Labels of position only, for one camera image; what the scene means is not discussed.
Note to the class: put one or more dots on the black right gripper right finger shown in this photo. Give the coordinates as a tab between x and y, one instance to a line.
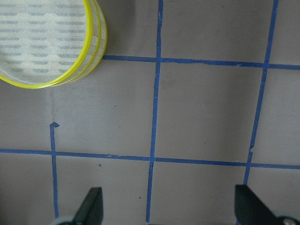
250	210

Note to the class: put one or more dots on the yellow steamer layer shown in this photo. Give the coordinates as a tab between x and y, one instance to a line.
45	43

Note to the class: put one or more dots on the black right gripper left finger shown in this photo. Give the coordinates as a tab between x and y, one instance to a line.
91	211

